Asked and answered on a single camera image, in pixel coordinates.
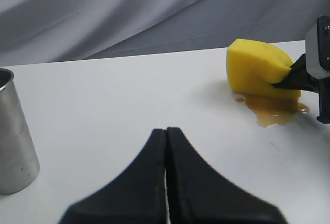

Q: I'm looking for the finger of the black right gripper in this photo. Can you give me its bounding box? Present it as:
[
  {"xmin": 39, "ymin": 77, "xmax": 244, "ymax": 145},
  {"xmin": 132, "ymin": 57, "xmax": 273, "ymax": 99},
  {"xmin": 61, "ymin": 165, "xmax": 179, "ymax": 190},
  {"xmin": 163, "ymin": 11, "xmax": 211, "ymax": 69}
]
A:
[
  {"xmin": 290, "ymin": 54, "xmax": 306, "ymax": 72},
  {"xmin": 272, "ymin": 68, "xmax": 319, "ymax": 93}
]

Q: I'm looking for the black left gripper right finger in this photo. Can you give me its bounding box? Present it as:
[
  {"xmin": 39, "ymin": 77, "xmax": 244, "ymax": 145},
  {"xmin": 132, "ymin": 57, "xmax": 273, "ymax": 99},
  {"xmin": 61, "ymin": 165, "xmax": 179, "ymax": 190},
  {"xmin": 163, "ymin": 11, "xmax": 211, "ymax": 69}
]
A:
[{"xmin": 166, "ymin": 127, "xmax": 287, "ymax": 223}]

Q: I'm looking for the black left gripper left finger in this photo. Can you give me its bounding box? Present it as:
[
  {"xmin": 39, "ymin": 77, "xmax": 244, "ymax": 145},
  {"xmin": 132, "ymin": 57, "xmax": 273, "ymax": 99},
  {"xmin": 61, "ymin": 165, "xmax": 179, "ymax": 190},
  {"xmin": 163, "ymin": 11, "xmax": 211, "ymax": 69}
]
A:
[{"xmin": 59, "ymin": 129, "xmax": 168, "ymax": 223}]

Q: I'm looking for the yellow sponge block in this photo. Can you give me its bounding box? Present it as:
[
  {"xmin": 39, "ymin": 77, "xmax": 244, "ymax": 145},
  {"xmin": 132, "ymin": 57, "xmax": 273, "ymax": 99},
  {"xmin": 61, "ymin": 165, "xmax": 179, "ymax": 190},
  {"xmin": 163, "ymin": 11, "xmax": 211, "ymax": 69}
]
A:
[{"xmin": 226, "ymin": 39, "xmax": 301, "ymax": 100}]

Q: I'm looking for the brown liquid spill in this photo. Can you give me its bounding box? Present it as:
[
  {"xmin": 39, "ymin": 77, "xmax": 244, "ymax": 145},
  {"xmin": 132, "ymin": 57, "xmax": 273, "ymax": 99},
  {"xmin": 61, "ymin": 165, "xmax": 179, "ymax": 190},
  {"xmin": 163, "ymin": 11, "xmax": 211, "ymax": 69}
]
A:
[{"xmin": 236, "ymin": 95, "xmax": 310, "ymax": 128}]

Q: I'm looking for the stainless steel cup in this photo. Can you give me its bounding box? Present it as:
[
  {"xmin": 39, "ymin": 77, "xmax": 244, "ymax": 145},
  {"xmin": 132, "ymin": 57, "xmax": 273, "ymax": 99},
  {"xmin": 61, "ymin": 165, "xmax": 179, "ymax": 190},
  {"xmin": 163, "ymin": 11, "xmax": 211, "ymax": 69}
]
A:
[{"xmin": 0, "ymin": 68, "xmax": 40, "ymax": 195}]

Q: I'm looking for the grey backdrop cloth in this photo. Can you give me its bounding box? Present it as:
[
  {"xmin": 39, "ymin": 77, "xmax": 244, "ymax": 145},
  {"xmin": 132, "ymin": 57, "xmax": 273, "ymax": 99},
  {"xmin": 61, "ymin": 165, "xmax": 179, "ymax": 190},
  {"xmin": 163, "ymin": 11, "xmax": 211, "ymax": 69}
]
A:
[{"xmin": 1, "ymin": 0, "xmax": 329, "ymax": 66}]

